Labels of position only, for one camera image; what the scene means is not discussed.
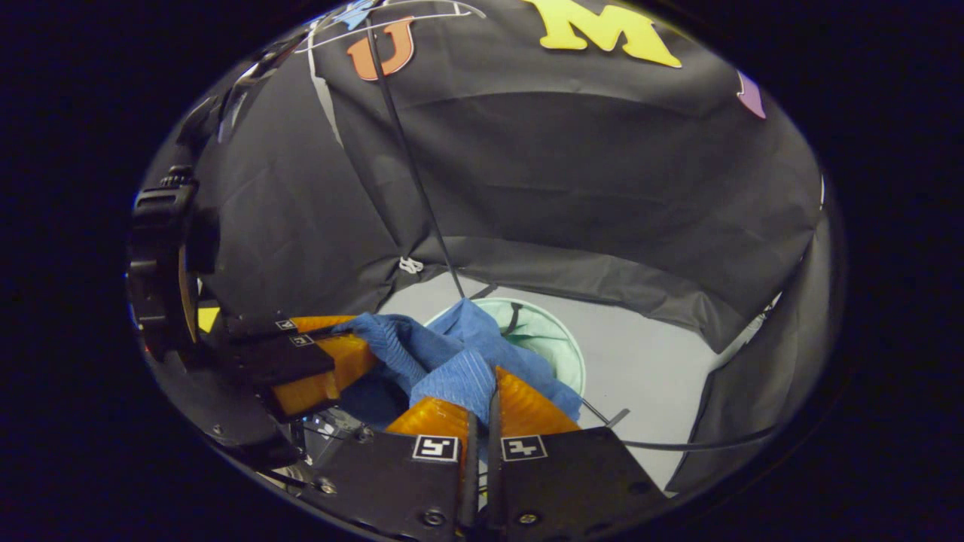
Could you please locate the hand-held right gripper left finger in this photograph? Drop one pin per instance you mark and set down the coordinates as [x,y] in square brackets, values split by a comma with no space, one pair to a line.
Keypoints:
[471,482]

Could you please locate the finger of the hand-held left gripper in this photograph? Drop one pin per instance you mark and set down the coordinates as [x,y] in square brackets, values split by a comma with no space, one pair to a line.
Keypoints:
[279,361]
[252,330]

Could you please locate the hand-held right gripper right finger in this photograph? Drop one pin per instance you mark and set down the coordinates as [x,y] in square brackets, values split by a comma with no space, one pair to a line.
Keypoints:
[493,482]

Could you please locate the blue jacket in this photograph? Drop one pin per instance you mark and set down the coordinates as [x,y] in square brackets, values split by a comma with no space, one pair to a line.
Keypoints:
[452,354]

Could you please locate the green laundry hamper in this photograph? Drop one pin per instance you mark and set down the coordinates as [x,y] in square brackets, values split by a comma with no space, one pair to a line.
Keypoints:
[550,339]

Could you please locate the black clothes rack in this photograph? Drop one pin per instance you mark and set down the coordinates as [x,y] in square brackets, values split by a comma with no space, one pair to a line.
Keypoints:
[422,196]

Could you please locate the white clothes hanger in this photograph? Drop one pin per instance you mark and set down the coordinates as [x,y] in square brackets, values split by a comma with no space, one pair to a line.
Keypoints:
[452,13]

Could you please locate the black backdrop cloth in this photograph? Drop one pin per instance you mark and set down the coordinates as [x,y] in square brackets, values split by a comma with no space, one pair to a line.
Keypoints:
[565,173]

